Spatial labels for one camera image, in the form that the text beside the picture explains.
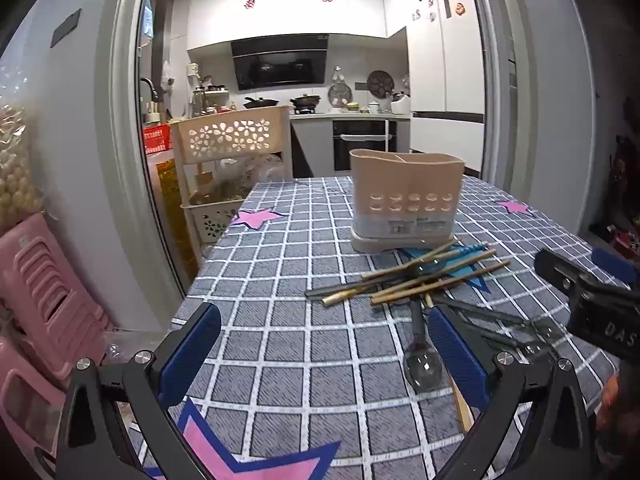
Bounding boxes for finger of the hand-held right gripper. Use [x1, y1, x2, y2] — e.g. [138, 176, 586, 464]
[534, 248, 597, 302]
[591, 248, 640, 287]

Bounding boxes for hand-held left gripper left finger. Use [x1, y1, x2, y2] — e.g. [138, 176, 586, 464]
[55, 302, 223, 480]

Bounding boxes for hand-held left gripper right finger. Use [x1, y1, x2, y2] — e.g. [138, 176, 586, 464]
[428, 305, 601, 480]

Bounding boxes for light wooden chopstick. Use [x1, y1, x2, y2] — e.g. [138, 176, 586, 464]
[321, 250, 498, 307]
[424, 292, 475, 435]
[361, 241, 460, 282]

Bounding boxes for dark chopstick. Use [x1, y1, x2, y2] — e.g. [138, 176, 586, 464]
[462, 317, 523, 348]

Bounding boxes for blue patterned chopstick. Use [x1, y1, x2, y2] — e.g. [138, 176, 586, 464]
[400, 242, 491, 271]

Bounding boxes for wooden chopsticks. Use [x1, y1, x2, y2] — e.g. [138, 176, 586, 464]
[370, 260, 512, 307]

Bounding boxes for beige plastic utensil holder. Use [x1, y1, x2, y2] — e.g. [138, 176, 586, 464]
[348, 148, 467, 253]

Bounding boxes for person's right hand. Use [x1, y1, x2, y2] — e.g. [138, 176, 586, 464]
[597, 374, 640, 457]

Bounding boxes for red gift box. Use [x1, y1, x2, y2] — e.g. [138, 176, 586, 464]
[607, 225, 640, 257]

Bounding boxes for checked tablecloth with stars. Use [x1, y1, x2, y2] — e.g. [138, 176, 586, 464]
[112, 175, 623, 480]

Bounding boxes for yellow cooking oil bottle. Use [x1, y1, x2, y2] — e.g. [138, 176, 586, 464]
[156, 157, 197, 262]

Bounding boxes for pink plastic stool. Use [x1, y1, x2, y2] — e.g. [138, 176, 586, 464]
[0, 345, 67, 463]
[0, 212, 115, 381]

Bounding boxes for clear plastic bag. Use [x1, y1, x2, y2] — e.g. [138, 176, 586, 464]
[220, 154, 287, 202]

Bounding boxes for red plastic basket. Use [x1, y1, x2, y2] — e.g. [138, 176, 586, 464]
[143, 126, 174, 155]

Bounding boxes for beige flower-cutout storage rack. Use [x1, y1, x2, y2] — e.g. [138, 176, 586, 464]
[170, 105, 294, 257]

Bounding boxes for black built-in oven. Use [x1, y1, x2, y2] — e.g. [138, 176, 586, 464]
[332, 119, 399, 172]

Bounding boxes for white refrigerator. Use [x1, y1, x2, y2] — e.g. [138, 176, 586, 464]
[405, 0, 486, 177]

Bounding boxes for kitchen base cabinet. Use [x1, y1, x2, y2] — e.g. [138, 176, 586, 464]
[289, 111, 412, 179]

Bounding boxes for dark round patterned plate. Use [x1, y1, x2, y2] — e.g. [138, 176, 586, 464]
[366, 70, 396, 99]

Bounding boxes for spice rack with bottles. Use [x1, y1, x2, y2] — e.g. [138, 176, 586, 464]
[192, 85, 236, 114]

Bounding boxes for bag of beige round balls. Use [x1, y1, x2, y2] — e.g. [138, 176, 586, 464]
[0, 60, 47, 231]

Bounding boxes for black faucet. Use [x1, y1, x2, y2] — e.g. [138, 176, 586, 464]
[140, 77, 160, 112]

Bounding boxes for round light steamer rack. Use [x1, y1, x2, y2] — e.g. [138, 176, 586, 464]
[328, 82, 353, 109]

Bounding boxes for black range hood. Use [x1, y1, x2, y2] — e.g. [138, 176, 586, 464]
[231, 34, 329, 92]

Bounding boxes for grey sliding door frame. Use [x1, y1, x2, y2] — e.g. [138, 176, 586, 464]
[95, 0, 526, 301]

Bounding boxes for dark wall switch panel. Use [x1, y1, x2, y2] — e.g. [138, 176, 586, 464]
[51, 9, 82, 48]

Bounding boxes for white wall cabinets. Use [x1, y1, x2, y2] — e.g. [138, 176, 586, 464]
[186, 0, 388, 52]

